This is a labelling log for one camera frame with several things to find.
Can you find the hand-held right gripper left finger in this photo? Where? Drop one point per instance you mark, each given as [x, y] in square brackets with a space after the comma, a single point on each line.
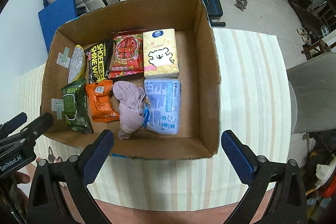
[97, 158]

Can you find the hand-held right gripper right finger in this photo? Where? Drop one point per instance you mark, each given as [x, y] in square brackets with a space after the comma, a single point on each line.
[237, 158]

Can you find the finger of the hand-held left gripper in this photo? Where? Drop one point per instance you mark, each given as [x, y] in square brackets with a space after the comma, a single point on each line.
[36, 125]
[14, 120]

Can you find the dark green wipes packet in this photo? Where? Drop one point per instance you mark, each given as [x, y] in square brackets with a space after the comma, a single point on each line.
[74, 106]

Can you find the orange wipes packet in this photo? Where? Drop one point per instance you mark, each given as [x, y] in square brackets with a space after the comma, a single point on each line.
[101, 103]

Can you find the purple cloth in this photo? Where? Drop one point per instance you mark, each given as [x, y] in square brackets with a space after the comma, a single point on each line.
[128, 108]

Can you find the silver glitter pouch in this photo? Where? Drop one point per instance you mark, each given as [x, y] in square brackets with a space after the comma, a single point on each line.
[76, 64]

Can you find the printed cardboard box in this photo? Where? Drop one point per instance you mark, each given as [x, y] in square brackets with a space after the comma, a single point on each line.
[202, 82]

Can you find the light blue tissue packet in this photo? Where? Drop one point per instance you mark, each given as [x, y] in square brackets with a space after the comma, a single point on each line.
[162, 103]

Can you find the black shoe wipes packet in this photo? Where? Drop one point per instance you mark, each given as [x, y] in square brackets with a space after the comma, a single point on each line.
[98, 61]

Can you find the red patterned wipes packet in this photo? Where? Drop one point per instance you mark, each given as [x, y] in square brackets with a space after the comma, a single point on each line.
[127, 53]

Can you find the yellow tissue packet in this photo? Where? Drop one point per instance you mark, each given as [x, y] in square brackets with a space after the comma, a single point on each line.
[160, 56]

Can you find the person's left hand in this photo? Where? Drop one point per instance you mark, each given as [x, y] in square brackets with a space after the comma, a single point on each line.
[22, 178]

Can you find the striped and pink tablecloth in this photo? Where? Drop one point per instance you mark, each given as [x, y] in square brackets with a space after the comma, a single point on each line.
[249, 108]

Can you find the white goose plush toy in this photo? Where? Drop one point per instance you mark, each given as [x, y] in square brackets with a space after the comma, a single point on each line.
[324, 171]

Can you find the red bag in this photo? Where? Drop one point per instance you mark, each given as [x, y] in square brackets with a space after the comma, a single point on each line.
[328, 193]

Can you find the grey shell chair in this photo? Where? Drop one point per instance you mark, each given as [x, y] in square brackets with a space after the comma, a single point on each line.
[315, 87]

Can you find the blue foam mat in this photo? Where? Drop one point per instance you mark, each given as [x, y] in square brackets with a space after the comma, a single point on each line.
[55, 19]

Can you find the brown wooden chair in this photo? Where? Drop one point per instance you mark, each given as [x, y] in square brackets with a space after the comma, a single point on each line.
[315, 48]

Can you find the chrome dumbbell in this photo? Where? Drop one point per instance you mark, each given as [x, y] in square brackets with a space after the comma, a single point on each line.
[241, 4]

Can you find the black exercise machine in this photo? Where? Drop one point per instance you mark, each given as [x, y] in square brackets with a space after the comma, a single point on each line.
[304, 11]

